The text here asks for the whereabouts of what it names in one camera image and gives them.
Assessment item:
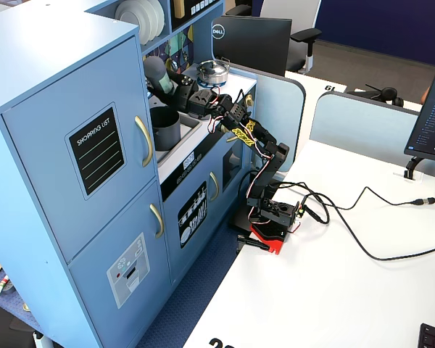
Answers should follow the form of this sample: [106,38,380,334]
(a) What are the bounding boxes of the black Dell monitor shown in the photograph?
[210,14,293,77]

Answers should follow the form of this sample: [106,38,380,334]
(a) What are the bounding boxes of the white plate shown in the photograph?
[137,0,159,44]
[115,0,149,46]
[152,0,166,37]

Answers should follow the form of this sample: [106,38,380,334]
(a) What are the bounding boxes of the black table clamp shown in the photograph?
[236,233,271,252]

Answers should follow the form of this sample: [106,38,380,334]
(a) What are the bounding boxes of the black monitor stand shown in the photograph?
[404,156,427,181]

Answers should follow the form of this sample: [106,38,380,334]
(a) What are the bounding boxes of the black white dishes sticker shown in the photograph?
[176,180,208,249]

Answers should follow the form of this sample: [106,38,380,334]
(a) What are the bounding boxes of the light blue toy kitchen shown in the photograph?
[0,0,258,348]

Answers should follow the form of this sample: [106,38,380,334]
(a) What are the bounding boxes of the steel pot lid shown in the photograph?
[196,59,230,76]

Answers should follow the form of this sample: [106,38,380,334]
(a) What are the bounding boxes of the monitor showing dark code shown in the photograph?
[404,39,435,165]

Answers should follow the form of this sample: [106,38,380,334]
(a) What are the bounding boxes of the low light blue desk partition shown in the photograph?
[309,91,421,171]

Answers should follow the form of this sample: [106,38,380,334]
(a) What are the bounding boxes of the yellow black tape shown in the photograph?
[231,120,258,146]

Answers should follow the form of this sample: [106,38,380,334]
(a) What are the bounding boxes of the black cable with plug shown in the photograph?
[275,181,435,212]

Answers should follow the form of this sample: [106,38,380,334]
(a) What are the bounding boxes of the tall light blue desk partition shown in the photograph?
[226,61,307,175]

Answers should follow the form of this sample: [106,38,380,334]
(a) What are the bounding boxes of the red robot base mount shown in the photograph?
[249,221,289,256]

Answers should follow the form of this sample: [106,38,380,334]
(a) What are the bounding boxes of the long gold fridge handle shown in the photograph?
[134,115,154,168]

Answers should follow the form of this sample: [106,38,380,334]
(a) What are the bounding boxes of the gray cylindrical recipient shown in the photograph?
[150,106,182,152]

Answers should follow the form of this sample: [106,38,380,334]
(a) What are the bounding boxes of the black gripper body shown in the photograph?
[186,88,224,119]

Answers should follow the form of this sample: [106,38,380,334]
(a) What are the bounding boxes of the black shopping list sticker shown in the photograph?
[65,106,126,201]

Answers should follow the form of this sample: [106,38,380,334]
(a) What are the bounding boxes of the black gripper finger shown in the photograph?
[165,68,199,96]
[146,85,189,112]

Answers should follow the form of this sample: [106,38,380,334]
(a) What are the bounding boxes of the long black power cable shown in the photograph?
[300,193,435,262]

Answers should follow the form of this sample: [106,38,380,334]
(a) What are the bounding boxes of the steel toy pot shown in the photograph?
[197,70,228,85]

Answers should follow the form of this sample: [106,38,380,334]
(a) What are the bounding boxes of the black headphones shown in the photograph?
[347,83,405,108]

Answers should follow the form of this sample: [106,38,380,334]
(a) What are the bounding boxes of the short gold fridge handle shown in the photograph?
[149,203,165,239]

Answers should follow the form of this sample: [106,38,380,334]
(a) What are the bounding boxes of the white black office chair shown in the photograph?
[224,0,323,75]

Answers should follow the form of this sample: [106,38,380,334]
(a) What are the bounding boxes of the gray ice dispenser sticker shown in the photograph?
[106,232,152,310]

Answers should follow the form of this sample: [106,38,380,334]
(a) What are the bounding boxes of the gold dishwasher door handle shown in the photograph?
[209,171,220,202]

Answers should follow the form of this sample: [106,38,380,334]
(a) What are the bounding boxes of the gray salt shaker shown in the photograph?
[143,56,175,96]

